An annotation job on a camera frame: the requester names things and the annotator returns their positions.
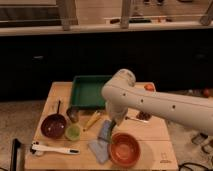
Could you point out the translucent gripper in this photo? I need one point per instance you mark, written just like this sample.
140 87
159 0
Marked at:
117 114

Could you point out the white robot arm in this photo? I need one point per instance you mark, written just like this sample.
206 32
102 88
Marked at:
120 94

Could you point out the small metal cup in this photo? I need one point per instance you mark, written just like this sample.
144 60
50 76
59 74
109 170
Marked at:
72 113

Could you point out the green plastic cup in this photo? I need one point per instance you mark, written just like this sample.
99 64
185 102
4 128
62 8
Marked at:
72 132

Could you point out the silver fork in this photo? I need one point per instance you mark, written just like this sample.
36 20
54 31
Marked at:
135 119

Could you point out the blue sponge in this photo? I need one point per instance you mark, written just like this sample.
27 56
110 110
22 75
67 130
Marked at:
104 131

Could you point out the brown pine cone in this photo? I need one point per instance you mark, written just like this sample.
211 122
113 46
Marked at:
143 116

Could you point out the orange bowl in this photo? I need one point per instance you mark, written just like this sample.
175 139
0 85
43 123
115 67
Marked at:
124 150

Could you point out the grey blue cloth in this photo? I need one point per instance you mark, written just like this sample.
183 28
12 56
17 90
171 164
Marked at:
100 149

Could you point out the green plastic tray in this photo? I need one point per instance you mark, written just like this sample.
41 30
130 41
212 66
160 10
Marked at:
86 91

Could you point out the orange tomato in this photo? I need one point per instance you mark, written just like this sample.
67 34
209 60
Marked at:
149 87

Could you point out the dark red pan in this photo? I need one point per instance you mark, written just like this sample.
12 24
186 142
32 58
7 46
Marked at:
54 125

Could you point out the spice bottle rack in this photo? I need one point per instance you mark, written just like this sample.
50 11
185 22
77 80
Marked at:
200 139

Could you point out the black stand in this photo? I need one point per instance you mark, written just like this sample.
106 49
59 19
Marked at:
17 156

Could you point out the white handled brush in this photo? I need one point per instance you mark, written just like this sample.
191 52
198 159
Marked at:
39 149

